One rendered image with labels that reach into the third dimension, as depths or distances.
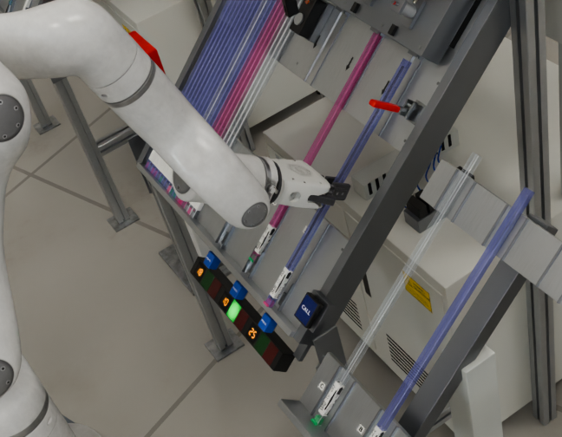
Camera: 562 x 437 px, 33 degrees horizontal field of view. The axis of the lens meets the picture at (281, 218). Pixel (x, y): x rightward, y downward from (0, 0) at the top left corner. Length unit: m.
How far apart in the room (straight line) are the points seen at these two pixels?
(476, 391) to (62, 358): 1.60
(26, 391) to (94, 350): 1.34
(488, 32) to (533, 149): 0.26
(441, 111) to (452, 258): 0.41
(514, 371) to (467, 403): 0.68
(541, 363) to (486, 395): 0.65
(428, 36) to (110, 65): 0.55
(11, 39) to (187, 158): 0.30
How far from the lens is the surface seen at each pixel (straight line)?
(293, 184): 1.54
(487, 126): 2.20
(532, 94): 1.66
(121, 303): 2.92
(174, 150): 1.38
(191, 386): 2.63
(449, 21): 1.57
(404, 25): 1.59
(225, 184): 1.38
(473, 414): 1.57
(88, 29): 1.25
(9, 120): 1.16
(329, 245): 1.67
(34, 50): 1.25
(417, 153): 1.59
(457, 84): 1.58
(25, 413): 1.50
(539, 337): 2.12
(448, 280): 1.86
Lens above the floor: 2.00
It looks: 42 degrees down
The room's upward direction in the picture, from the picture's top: 17 degrees counter-clockwise
